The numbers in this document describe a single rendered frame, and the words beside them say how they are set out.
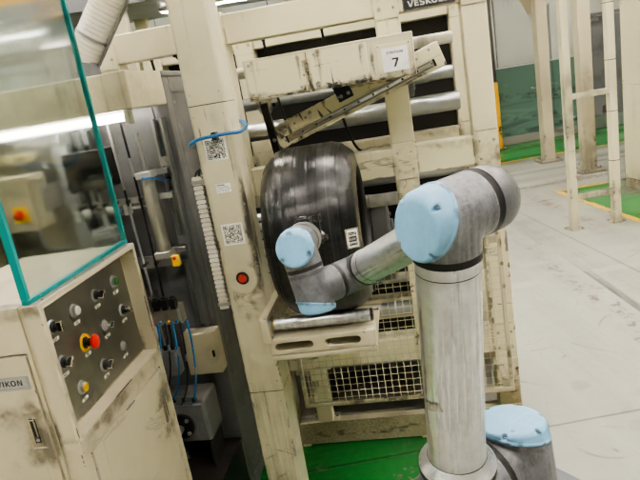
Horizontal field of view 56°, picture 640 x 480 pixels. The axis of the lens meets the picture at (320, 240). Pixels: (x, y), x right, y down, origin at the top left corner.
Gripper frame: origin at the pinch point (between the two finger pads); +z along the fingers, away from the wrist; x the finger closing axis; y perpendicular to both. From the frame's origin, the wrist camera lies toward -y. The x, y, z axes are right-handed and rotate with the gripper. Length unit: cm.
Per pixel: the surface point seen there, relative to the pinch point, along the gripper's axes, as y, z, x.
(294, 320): -29.8, 18.3, 14.6
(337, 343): -39.5, 19.3, 1.5
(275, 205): 10.3, 4.4, 11.7
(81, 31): 81, 40, 81
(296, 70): 54, 41, 5
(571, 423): -112, 96, -88
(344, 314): -29.7, 18.3, -2.3
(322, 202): 9.2, 3.8, -2.7
